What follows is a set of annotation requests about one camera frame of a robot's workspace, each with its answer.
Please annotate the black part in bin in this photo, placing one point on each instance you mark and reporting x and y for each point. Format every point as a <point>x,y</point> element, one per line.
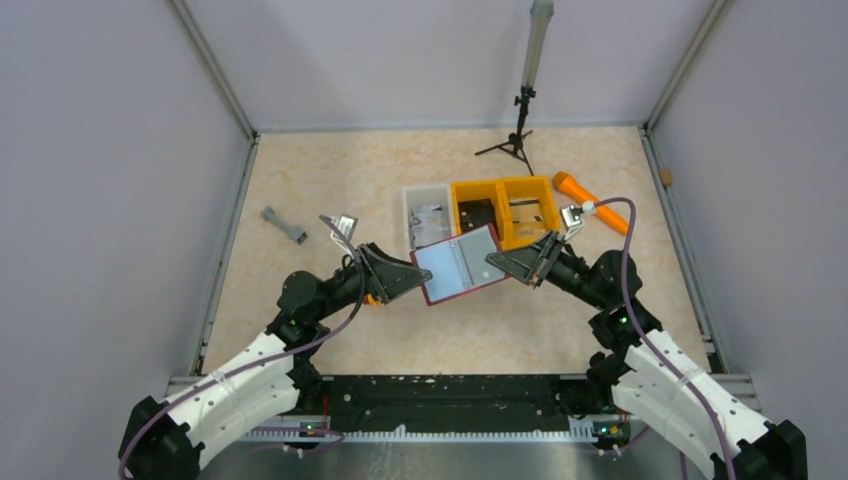
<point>475,214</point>

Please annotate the small tan wall knob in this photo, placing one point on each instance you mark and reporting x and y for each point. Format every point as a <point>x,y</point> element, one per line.
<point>665,177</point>

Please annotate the orange toy microphone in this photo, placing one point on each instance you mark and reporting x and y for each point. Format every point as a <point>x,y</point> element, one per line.
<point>566,184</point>

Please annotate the red leather card holder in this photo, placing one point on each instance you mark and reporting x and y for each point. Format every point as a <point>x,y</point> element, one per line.
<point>459,265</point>

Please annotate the yellow bin with clear bag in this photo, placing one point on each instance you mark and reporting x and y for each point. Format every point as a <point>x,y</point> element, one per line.
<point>530,210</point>

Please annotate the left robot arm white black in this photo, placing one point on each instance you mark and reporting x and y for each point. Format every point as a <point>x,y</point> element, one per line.
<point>177,437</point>

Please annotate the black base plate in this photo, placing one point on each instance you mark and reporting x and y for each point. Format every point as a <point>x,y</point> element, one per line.
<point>444,404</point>

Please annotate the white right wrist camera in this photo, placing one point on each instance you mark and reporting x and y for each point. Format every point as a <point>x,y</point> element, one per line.
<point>573,218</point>

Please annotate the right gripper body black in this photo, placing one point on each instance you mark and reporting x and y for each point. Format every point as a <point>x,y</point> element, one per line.
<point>570,274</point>

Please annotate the yellow toy brick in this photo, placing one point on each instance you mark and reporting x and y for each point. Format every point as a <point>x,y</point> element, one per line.
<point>373,301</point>

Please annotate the small packets in clear bin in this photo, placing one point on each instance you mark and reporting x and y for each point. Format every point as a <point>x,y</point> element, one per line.
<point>428,224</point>

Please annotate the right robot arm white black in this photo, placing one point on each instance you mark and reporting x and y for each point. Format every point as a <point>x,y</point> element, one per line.
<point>645,373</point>

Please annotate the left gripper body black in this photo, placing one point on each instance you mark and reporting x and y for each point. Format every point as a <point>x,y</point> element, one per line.
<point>346,288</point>

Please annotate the grey dumbbell shaped part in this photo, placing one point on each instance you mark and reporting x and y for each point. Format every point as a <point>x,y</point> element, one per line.
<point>294,233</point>

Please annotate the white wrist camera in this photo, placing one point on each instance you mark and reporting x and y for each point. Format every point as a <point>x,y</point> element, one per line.
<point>573,218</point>
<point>343,229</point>

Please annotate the black tripod with grey pole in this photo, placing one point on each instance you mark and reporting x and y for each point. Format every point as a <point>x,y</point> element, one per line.
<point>541,13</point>

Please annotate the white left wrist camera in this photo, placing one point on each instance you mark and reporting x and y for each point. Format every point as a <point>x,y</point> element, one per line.
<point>343,229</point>

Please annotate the yellow bin with black part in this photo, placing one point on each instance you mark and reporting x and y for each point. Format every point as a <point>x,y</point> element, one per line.
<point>484,189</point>

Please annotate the clear plastic bin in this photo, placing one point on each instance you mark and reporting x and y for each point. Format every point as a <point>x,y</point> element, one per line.
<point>426,194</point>

